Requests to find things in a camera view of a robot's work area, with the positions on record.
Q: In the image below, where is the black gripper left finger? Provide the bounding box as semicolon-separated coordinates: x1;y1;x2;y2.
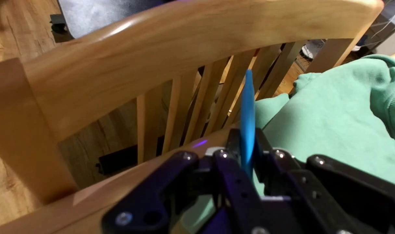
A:
101;129;268;234

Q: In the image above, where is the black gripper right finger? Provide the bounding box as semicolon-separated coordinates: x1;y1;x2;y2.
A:
252;129;395;234

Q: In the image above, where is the wooden chair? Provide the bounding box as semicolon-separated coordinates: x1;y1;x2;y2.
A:
0;0;383;234

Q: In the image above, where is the green sweater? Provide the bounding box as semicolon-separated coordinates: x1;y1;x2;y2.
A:
175;52;395;234

